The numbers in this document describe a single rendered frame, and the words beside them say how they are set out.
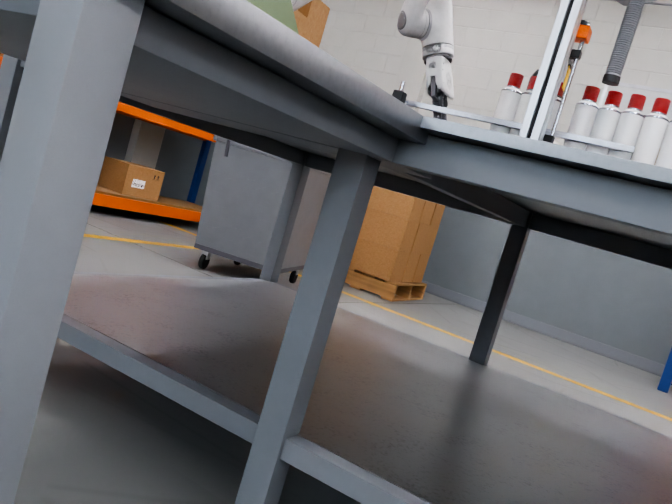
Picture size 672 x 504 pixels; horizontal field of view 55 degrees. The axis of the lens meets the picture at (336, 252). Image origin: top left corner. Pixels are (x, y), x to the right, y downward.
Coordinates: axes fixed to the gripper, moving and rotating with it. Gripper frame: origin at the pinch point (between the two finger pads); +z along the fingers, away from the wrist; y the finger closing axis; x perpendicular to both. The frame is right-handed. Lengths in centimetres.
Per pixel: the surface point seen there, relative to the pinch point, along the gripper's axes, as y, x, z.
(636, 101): -1.9, -47.3, 4.0
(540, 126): -16.9, -28.4, 10.6
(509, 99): -3.1, -19.0, -0.8
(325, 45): 457, 277, -236
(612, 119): -1.7, -42.0, 7.4
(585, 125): -2.6, -36.2, 8.2
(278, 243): 76, 100, 23
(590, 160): -65, -43, 29
